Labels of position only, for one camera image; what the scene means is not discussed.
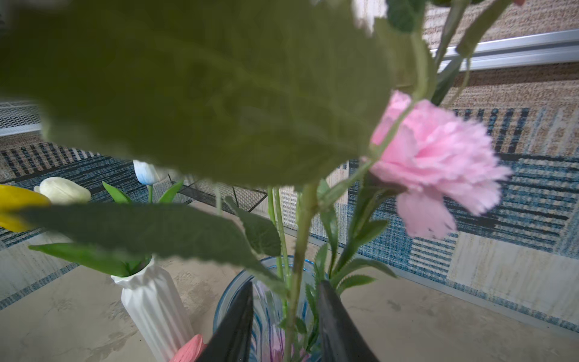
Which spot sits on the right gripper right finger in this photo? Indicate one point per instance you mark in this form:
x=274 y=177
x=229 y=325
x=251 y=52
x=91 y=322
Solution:
x=340 y=338

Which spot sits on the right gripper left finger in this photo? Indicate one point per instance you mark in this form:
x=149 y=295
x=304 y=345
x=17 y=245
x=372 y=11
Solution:
x=232 y=341

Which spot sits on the purple glass vase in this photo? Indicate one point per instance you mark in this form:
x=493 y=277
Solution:
x=266 y=336

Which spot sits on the white ribbed vase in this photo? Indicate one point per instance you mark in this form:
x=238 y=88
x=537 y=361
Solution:
x=151 y=299

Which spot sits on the black mesh shelf rack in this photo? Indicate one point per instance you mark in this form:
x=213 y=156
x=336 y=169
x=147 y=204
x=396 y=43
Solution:
x=205 y=192

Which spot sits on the pale white tulip back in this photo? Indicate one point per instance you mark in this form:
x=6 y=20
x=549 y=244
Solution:
x=148 y=175

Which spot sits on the rose bouquet with leaves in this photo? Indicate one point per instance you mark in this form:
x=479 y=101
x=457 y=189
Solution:
x=307 y=94

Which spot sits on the yellow tulip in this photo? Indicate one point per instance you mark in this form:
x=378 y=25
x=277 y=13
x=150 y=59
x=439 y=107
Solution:
x=14 y=199

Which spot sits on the white mesh wall basket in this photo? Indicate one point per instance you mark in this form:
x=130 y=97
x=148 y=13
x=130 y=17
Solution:
x=19 y=117

